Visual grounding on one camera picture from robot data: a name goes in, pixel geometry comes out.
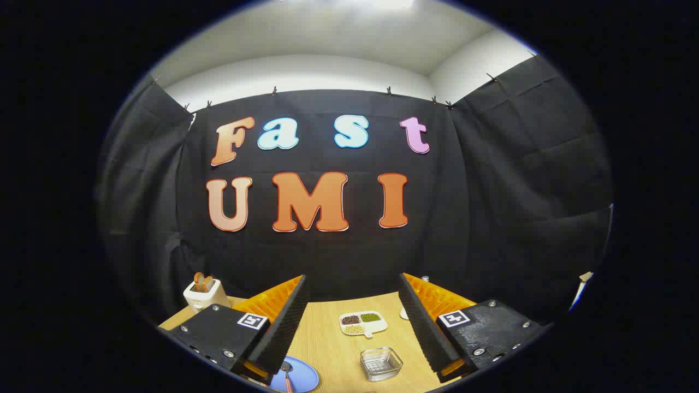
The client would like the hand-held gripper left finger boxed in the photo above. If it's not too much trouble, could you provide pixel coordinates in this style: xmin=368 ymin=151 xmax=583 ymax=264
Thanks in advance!
xmin=158 ymin=275 xmax=307 ymax=386

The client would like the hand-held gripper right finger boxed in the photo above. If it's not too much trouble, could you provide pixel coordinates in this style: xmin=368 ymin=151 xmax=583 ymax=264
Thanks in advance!
xmin=398 ymin=272 xmax=548 ymax=384

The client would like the white divided dish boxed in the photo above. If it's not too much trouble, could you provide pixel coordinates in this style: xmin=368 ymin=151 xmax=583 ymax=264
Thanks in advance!
xmin=339 ymin=311 xmax=388 ymax=339

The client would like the blue plate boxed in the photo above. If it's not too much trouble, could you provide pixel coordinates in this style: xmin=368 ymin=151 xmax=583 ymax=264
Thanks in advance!
xmin=270 ymin=356 xmax=320 ymax=392

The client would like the clear cutlery holder with rack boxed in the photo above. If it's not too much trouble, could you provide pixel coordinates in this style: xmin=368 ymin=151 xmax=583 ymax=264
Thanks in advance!
xmin=359 ymin=347 xmax=404 ymax=382

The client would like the white toaster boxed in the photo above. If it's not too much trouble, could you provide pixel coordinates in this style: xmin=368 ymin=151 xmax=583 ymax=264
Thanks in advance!
xmin=183 ymin=278 xmax=231 ymax=313

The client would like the black backdrop cloth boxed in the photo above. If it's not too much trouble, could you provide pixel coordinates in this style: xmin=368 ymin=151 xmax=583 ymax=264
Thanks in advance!
xmin=96 ymin=52 xmax=615 ymax=328

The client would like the row of black cloth clips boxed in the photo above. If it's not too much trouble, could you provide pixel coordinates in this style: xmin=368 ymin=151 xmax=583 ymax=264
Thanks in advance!
xmin=152 ymin=49 xmax=538 ymax=112

